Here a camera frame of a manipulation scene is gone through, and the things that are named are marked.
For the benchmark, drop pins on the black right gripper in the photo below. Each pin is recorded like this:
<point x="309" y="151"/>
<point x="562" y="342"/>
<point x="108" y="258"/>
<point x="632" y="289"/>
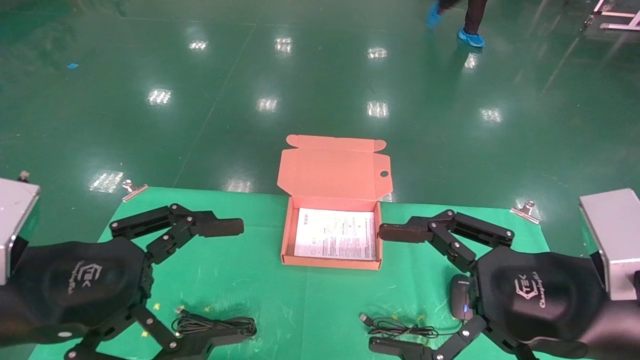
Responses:
<point x="535" y="290"/>

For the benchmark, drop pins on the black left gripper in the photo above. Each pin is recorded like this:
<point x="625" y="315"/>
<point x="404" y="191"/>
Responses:
<point x="85" y="275"/>

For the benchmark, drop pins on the orange cardboard box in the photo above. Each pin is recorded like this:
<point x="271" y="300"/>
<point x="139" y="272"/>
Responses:
<point x="332" y="172"/>

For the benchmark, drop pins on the green table mat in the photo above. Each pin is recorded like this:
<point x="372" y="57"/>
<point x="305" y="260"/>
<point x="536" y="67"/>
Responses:
<point x="325" y="310"/>

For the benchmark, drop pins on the white printed paper leaflet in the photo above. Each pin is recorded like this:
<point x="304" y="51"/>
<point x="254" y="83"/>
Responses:
<point x="335" y="235"/>

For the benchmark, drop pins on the silver metal binder clip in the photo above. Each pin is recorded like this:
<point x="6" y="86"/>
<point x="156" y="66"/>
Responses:
<point x="525" y="211"/>
<point x="134" y="191"/>

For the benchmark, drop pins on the small grey metal knob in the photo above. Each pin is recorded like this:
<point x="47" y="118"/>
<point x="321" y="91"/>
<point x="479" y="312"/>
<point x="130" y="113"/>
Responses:
<point x="23" y="176"/>

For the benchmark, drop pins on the person with blue shoe covers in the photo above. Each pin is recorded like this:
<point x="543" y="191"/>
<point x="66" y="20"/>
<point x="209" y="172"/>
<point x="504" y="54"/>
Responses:
<point x="472" y="20"/>

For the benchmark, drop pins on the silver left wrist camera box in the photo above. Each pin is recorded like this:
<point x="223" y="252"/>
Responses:
<point x="15" y="220"/>

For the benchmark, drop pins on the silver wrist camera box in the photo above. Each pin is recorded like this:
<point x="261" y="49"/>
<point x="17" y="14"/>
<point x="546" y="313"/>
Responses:
<point x="615" y="240"/>
<point x="15" y="220"/>

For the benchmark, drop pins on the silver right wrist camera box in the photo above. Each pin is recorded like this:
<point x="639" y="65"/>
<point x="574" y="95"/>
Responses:
<point x="615" y="240"/>

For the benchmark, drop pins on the white metal frame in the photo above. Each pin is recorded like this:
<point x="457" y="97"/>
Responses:
<point x="617" y="20"/>

